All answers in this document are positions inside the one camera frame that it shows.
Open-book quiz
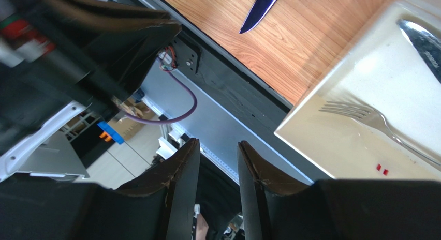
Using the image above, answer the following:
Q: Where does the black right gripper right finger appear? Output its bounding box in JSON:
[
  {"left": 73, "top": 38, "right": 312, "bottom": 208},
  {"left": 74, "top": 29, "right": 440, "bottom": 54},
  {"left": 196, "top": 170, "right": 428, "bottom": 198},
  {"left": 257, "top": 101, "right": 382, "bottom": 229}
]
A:
[{"left": 238, "top": 141, "right": 440, "bottom": 239}]

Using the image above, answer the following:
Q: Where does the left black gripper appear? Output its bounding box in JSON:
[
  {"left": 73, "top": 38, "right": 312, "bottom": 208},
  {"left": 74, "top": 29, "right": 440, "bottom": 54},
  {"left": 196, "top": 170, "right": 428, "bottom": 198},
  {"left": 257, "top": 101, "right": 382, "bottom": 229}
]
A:
[{"left": 1, "top": 0, "right": 181, "bottom": 153}]

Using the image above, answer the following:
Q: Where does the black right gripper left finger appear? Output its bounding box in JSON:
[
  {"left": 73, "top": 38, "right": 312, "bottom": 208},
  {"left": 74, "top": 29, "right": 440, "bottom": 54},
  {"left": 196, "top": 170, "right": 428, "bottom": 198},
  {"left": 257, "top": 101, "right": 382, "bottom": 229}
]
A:
[{"left": 1, "top": 138, "right": 200, "bottom": 239}]

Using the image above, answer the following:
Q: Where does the blue serrated knife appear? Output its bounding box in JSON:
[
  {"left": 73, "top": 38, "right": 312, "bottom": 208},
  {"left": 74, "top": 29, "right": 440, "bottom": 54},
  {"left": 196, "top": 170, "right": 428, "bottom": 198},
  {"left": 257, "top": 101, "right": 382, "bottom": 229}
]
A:
[{"left": 239, "top": 0, "right": 277, "bottom": 34}]

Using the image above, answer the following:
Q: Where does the silver table knife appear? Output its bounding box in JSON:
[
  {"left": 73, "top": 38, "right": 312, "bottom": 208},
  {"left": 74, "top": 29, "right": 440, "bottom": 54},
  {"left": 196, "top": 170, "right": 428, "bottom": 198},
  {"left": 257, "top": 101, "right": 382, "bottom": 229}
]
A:
[{"left": 396, "top": 19, "right": 440, "bottom": 82}]

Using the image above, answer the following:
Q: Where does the person in background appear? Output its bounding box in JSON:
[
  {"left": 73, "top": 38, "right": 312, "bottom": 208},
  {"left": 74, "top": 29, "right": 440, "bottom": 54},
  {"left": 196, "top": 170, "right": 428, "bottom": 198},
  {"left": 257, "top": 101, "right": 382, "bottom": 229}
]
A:
[{"left": 195, "top": 214, "right": 209, "bottom": 240}]

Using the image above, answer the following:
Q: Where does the silver fork front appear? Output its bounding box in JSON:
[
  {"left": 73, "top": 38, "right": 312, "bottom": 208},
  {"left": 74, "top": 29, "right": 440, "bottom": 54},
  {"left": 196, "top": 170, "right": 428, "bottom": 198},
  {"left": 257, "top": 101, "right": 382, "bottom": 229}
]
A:
[{"left": 319, "top": 101, "right": 440, "bottom": 168}]

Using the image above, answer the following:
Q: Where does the white divided utensil tray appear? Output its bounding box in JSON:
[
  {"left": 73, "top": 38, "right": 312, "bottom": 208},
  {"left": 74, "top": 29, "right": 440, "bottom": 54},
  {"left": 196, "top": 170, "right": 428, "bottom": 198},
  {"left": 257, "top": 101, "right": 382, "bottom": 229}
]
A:
[{"left": 275, "top": 0, "right": 440, "bottom": 181}]

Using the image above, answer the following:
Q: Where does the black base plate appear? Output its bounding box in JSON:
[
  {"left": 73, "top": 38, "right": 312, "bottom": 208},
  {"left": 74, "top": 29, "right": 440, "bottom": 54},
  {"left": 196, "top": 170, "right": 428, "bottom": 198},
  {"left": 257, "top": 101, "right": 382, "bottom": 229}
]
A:
[{"left": 177, "top": 26, "right": 289, "bottom": 136}]

